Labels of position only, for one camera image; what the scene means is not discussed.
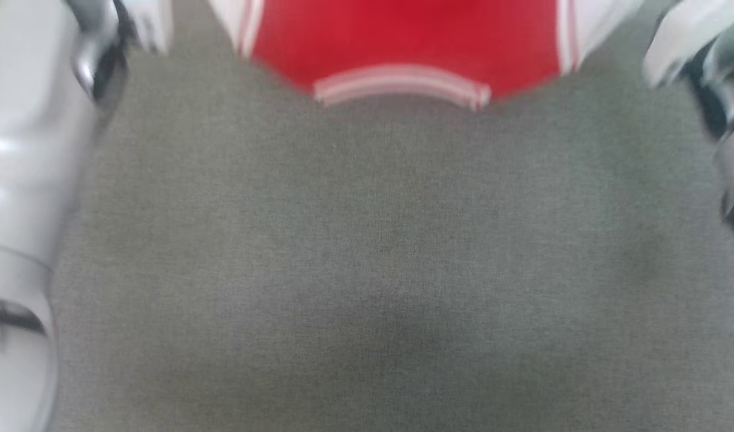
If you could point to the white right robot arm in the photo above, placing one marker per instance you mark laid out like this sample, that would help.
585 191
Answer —
679 36

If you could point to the red and white garment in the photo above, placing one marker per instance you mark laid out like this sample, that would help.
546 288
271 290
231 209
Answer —
403 36

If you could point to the grey-green fabric sofa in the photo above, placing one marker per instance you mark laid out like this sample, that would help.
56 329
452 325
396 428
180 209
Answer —
373 252

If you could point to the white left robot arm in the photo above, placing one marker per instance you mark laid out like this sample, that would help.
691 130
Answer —
24 150

